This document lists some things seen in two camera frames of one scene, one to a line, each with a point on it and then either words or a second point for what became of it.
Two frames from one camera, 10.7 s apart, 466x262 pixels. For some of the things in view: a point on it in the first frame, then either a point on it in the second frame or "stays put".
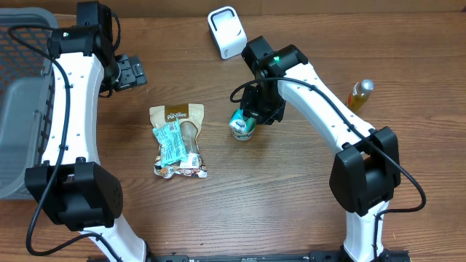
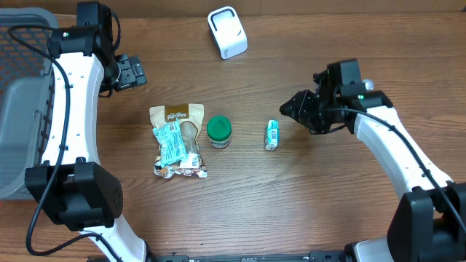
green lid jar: [245, 136] to [219, 129]
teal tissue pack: [242, 124] to [271, 135]
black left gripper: [135, 74] stays put
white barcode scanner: [227, 32] stays put
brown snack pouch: [191, 116] stays put
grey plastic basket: [26, 87] stays put
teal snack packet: [171, 143] stays put
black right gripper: [254, 112] to [301, 113]
